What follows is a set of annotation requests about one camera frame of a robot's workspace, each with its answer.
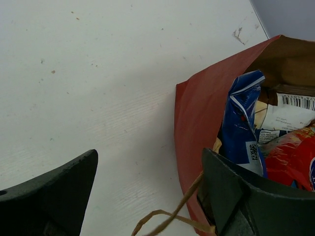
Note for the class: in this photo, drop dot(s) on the large blue snack bag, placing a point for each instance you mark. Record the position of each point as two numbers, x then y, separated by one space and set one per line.
239 137

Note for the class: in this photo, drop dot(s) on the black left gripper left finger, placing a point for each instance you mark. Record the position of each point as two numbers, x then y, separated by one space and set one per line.
51 204

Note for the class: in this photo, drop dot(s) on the red paper bag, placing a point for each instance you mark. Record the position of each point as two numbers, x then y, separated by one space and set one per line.
199 109

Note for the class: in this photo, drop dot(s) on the red candy bag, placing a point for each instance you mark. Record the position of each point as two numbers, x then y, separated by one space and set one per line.
290 158

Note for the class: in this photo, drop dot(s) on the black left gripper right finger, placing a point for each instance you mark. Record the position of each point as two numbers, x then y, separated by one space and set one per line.
242 203

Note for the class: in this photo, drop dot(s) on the white brown chips bag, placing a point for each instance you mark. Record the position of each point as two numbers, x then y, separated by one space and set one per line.
285 107

